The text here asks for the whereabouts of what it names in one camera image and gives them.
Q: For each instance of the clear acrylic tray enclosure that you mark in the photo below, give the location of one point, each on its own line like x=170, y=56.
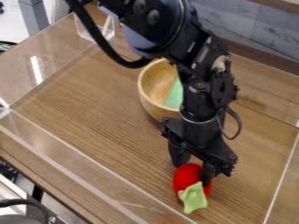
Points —
x=81, y=138

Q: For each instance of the grey post upper left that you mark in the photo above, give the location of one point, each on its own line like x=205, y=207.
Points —
x=34, y=15

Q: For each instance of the black device lower left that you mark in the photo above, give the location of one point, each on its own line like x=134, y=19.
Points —
x=27, y=211

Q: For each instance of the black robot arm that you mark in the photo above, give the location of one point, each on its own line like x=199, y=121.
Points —
x=162, y=29

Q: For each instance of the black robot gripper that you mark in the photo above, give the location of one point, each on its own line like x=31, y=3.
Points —
x=202, y=141

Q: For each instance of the wooden bowl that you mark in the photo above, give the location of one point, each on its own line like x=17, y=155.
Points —
x=155, y=83

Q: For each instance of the red plush fruit green leaf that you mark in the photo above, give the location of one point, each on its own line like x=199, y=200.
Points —
x=189, y=188

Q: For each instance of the green rectangular block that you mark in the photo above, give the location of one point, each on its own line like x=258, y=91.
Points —
x=175, y=96

